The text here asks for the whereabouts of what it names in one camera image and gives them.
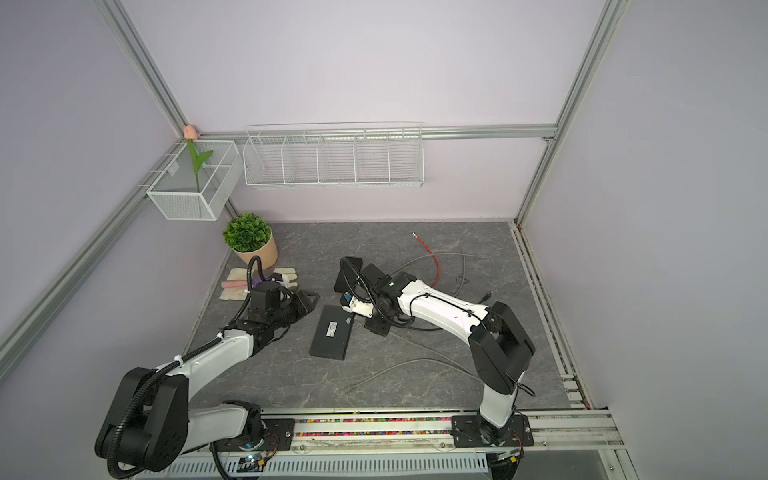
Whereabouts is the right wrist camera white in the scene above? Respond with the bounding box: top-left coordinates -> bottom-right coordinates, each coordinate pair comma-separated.
340,293 -> 373,318

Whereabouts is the red ethernet cable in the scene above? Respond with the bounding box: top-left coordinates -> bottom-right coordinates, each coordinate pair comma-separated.
410,232 -> 442,283

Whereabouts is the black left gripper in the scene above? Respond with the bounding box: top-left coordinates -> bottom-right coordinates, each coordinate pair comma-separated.
269,289 -> 319,330

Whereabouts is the pink tulip artificial flower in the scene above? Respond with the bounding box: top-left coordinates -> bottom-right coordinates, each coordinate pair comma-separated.
183,125 -> 213,193

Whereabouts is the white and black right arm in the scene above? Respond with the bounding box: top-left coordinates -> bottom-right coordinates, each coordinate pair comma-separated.
338,257 -> 536,448

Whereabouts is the white wire basket small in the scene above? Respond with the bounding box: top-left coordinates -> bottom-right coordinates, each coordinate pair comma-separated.
147,140 -> 244,221

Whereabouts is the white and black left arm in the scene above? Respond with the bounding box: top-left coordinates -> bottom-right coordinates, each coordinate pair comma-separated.
94,256 -> 320,479

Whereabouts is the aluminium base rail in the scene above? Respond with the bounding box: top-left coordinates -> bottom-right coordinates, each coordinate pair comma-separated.
143,408 -> 637,479

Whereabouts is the green plant in beige pot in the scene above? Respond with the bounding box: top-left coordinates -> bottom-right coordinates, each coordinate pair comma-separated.
222,213 -> 278,269

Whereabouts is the purple trowel with pink handle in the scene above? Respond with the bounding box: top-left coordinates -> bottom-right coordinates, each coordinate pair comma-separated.
221,278 -> 262,290

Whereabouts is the white wire shelf wide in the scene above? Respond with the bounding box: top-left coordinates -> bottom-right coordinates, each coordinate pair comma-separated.
243,122 -> 425,188

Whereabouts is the black ribbed network switch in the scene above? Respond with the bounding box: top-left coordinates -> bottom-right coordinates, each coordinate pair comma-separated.
334,256 -> 363,293

